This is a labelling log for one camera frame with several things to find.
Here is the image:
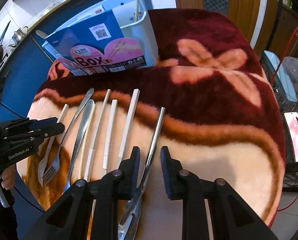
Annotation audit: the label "steel fork smiley handle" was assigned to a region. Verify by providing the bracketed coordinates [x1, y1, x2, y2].
[42, 87, 95, 185]

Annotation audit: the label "steel table knife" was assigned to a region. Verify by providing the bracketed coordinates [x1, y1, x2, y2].
[62, 99, 95, 193]

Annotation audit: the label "white handled spoon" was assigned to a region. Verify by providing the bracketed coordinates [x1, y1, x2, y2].
[102, 99, 118, 176]

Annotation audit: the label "white handled utensil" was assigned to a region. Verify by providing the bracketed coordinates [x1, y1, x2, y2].
[117, 89, 140, 166]

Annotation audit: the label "blue lower kitchen cabinets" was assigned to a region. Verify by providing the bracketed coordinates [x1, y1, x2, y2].
[0, 0, 103, 121]

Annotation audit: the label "person's left hand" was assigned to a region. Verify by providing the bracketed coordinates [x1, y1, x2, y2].
[0, 165, 16, 190]

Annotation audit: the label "smartphone pink screen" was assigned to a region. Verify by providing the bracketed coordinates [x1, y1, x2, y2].
[283, 112, 298, 162]

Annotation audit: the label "steel kettle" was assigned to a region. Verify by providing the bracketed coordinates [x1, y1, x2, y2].
[8, 26, 29, 48]

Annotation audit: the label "red floral plush blanket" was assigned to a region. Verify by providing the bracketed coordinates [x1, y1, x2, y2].
[16, 8, 286, 228]

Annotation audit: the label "light blue lidded container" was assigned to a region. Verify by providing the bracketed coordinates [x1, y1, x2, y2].
[262, 50, 298, 103]

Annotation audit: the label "white utensil holder box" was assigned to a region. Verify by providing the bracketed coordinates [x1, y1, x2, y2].
[43, 0, 158, 76]

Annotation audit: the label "black wire rack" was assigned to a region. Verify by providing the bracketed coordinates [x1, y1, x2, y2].
[260, 0, 298, 193]

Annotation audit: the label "red cable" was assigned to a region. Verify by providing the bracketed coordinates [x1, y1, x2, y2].
[270, 21, 298, 212]

